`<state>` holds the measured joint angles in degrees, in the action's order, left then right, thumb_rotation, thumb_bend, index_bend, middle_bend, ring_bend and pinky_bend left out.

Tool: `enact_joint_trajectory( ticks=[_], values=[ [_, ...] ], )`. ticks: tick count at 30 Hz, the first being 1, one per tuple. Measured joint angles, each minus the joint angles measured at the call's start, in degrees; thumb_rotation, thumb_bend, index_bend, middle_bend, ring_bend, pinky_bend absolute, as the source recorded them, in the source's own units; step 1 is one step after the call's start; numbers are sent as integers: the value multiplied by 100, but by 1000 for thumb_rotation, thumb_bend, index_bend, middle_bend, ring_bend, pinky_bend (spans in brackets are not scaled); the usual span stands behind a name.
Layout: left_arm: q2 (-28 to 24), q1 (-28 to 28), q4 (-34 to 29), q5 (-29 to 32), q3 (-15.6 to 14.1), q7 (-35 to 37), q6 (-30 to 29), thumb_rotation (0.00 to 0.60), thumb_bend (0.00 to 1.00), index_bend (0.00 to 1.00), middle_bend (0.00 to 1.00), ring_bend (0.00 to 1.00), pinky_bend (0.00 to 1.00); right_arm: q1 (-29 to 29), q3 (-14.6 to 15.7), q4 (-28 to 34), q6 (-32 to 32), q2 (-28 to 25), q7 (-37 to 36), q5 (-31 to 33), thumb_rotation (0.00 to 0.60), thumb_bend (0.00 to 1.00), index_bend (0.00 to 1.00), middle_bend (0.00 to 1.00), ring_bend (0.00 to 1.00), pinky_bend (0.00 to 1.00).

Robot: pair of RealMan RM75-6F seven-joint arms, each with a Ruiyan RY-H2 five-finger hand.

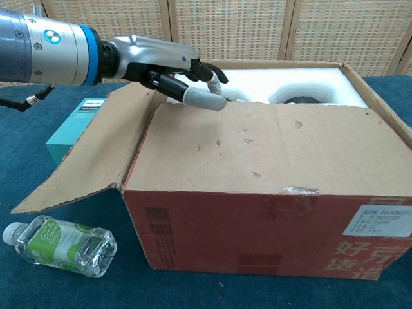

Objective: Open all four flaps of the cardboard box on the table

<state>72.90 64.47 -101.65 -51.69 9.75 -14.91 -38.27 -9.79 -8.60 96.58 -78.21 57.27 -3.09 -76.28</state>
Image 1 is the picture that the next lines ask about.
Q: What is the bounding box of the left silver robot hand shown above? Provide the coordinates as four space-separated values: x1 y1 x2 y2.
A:
99 34 229 111

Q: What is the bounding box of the red taped cardboard box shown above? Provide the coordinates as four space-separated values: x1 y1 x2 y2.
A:
10 59 412 281

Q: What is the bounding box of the teal product box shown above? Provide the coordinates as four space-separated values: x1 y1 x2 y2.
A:
45 97 108 165

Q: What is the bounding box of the white foam insert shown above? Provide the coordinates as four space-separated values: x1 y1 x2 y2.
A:
167 66 368 109

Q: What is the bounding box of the woven bamboo folding screen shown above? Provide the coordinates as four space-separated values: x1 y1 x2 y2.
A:
0 0 412 84

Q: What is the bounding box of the blue table cloth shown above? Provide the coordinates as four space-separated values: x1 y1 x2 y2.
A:
0 75 412 309

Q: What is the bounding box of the black round object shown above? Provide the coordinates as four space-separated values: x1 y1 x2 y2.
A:
283 95 323 105

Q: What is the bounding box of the clear green label water bottle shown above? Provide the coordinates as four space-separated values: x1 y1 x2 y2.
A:
2 214 118 279

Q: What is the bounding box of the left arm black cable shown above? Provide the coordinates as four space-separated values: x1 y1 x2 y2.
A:
0 84 55 113

